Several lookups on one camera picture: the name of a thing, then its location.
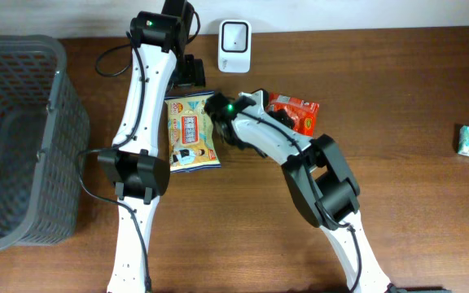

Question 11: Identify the red snack bag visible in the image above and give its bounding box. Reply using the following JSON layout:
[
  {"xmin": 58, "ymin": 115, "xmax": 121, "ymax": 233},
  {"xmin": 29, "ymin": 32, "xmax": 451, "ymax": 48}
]
[{"xmin": 265, "ymin": 93, "xmax": 319, "ymax": 137}]

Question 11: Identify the yellow wet wipes pack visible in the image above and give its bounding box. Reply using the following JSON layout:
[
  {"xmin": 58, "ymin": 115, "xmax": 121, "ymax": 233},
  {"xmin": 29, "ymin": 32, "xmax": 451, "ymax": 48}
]
[{"xmin": 165, "ymin": 91, "xmax": 221, "ymax": 173}]

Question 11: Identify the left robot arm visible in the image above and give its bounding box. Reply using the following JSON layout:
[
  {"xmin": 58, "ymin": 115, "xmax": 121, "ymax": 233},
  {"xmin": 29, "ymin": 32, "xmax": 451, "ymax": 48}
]
[{"xmin": 98, "ymin": 0, "xmax": 205, "ymax": 293}]

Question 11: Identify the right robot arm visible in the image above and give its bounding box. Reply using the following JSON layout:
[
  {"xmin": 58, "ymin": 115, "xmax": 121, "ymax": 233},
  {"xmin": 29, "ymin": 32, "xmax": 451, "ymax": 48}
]
[{"xmin": 204, "ymin": 89, "xmax": 396, "ymax": 293}]

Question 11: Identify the white barcode scanner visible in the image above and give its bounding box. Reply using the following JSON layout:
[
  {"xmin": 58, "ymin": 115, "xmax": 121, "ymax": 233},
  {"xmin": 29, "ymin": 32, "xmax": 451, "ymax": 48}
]
[{"xmin": 217, "ymin": 20, "xmax": 252, "ymax": 73}]

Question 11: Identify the grey plastic mesh basket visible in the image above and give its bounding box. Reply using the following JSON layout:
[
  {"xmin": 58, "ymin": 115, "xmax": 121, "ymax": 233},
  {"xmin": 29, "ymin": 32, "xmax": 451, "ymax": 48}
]
[{"xmin": 0, "ymin": 35, "xmax": 90, "ymax": 251}]

